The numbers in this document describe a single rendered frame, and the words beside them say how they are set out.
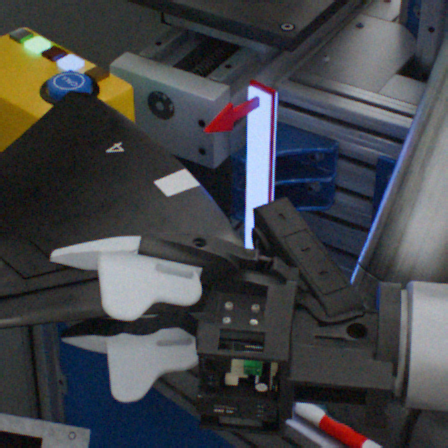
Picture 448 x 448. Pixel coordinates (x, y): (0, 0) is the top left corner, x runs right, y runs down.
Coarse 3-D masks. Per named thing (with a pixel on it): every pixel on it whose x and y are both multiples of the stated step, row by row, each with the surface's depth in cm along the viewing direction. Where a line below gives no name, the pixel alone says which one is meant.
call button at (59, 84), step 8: (64, 72) 119; (72, 72) 120; (80, 72) 120; (48, 80) 118; (56, 80) 118; (64, 80) 118; (72, 80) 118; (80, 80) 118; (88, 80) 118; (48, 88) 118; (56, 88) 117; (64, 88) 117; (72, 88) 117; (80, 88) 117; (88, 88) 118; (56, 96) 117
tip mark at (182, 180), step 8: (168, 176) 92; (176, 176) 93; (184, 176) 93; (192, 176) 93; (160, 184) 91; (168, 184) 92; (176, 184) 92; (184, 184) 92; (192, 184) 93; (168, 192) 91; (176, 192) 91
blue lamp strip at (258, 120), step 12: (252, 96) 98; (264, 96) 97; (264, 108) 98; (252, 120) 99; (264, 120) 98; (252, 132) 100; (264, 132) 99; (252, 144) 101; (264, 144) 99; (252, 156) 101; (264, 156) 100; (252, 168) 102; (264, 168) 101; (252, 180) 103; (264, 180) 102; (252, 192) 103; (264, 192) 102; (252, 204) 104; (252, 216) 105
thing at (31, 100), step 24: (0, 48) 125; (24, 48) 125; (0, 72) 121; (24, 72) 121; (48, 72) 121; (0, 96) 119; (24, 96) 118; (48, 96) 118; (96, 96) 118; (120, 96) 119; (0, 120) 120; (24, 120) 117; (0, 144) 122
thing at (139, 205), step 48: (48, 144) 92; (96, 144) 93; (144, 144) 94; (0, 192) 88; (48, 192) 88; (96, 192) 89; (144, 192) 90; (192, 192) 92; (0, 240) 83; (48, 240) 84; (96, 240) 85; (240, 240) 91; (0, 288) 80; (48, 288) 81; (96, 288) 82
